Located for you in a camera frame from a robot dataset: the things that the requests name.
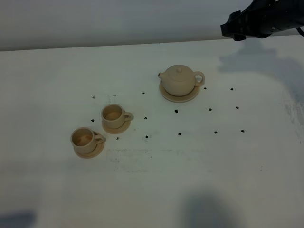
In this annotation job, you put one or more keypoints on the beige front cup saucer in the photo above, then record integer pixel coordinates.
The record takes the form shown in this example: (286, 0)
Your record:
(99, 148)

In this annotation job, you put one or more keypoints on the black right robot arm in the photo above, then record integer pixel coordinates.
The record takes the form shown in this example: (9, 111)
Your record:
(262, 18)

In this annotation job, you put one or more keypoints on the beige cup saucer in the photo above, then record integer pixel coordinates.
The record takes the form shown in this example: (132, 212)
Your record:
(119, 130)
(99, 148)

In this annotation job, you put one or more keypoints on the beige rear cup saucer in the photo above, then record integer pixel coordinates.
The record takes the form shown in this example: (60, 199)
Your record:
(119, 130)

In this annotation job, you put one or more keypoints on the beige rear teacup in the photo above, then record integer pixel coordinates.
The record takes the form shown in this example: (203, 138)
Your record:
(114, 116)

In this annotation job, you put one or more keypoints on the beige teacup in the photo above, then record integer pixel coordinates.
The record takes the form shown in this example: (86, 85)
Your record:
(114, 116)
(84, 140)

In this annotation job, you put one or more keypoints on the beige teapot saucer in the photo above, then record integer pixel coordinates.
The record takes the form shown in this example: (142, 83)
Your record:
(178, 99)

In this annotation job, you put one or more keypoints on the beige ceramic teapot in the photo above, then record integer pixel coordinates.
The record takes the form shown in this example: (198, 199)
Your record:
(180, 80)

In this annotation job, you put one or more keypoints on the beige front teacup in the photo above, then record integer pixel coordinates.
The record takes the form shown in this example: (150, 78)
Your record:
(84, 140)

